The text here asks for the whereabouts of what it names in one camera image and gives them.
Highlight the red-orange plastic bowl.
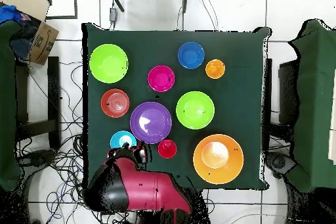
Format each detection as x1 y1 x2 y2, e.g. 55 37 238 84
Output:
100 88 131 118

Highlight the red plastic cup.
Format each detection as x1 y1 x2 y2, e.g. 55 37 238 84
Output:
157 139 178 160

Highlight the brown cardboard box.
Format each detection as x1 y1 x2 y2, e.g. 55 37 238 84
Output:
0 0 60 66

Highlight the blue cloth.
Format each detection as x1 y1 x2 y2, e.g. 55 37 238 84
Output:
0 5 23 24

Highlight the green cloth covered table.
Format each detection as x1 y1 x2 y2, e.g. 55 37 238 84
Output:
0 20 23 192
287 18 336 193

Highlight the cyan plastic bowl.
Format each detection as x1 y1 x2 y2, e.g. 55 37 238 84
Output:
109 130 138 149

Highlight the dark green tablecloth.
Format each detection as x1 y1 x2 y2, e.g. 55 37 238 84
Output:
81 22 271 190

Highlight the black pedestal foot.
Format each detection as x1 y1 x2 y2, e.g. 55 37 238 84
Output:
18 148 57 168
264 151 297 180

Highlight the large orange plastic bowl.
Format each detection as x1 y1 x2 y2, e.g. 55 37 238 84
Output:
192 133 245 185

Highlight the pink plastic bowl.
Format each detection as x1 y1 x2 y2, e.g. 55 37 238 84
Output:
147 65 176 93

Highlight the black metal frame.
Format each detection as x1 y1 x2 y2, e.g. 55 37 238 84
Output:
39 0 79 20

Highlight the green plastic bowl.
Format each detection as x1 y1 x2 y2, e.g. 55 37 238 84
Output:
89 43 129 84
175 91 215 130

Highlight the purple plastic bowl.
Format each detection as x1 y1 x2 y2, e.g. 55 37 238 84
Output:
129 101 173 145

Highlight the orange plastic cup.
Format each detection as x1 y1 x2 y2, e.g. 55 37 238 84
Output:
205 58 226 79

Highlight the black stool frame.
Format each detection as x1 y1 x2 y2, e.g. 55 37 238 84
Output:
262 58 300 154
14 56 62 151

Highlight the tangle of black cables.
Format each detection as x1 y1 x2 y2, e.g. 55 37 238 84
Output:
15 60 137 224

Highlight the blue plastic bowl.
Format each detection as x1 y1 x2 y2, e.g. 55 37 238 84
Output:
177 41 205 70

